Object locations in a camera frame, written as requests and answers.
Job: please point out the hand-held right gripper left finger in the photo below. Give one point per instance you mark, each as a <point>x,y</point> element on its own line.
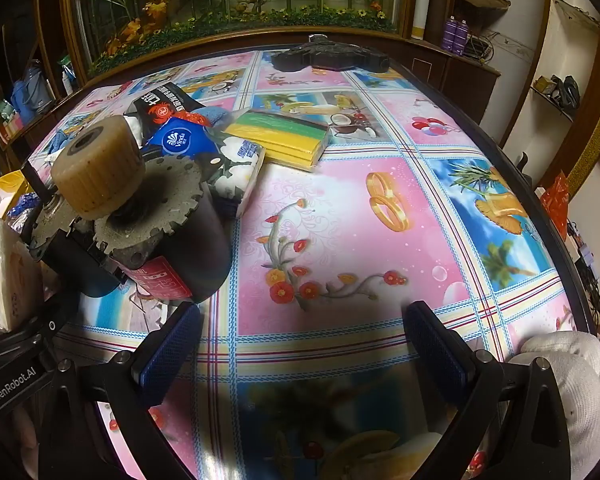
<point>172,345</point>

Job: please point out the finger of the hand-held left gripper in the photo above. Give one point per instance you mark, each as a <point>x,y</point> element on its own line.
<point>55,316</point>

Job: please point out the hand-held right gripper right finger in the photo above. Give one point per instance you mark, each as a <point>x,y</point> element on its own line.
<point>435,350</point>

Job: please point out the pink tissue pack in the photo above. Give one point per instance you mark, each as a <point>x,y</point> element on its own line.
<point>2,275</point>

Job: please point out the white knitted cloth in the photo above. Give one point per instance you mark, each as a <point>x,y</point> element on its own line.
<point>565,385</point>

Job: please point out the light blue cloth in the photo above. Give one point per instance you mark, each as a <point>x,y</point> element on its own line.
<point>60,141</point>

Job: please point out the cotton print tissue pack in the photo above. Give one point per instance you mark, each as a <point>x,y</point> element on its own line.
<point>237,170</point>

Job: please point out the blue tissue pack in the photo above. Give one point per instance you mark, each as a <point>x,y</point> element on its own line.
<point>180,137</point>

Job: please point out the blue fluffy cloth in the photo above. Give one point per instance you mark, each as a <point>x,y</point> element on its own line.
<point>220,115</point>

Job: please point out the black snack packet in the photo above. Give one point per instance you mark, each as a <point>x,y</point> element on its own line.
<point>160,102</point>

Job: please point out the yellow green sponge pack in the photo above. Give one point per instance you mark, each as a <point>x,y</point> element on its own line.
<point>285,135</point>

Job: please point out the red plastic bag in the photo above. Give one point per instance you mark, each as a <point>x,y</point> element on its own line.
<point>557,200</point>

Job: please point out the pink packets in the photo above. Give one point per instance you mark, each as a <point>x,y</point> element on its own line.
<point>10,121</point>

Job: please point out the white crumpled cloth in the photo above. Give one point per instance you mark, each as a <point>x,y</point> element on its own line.
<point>134,127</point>

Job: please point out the grey blue thermos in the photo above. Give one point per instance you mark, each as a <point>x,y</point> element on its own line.
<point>39,87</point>

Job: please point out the green and white packet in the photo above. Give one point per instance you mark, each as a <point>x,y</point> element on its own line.
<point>65,63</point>

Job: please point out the black items on shelf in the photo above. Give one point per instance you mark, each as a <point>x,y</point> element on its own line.
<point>560,91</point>

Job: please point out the purple spray can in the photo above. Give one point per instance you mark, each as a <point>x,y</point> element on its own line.
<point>461,38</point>
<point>450,35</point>

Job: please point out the black plastic tool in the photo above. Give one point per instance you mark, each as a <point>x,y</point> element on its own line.
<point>330,55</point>

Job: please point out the glass case with artificial flowers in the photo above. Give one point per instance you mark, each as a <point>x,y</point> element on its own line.
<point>230,0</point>

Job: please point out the white rolled poster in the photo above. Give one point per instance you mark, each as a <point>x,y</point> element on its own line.
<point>422,0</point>

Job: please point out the brown wall shelf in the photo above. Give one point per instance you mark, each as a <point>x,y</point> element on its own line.
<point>480,2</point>

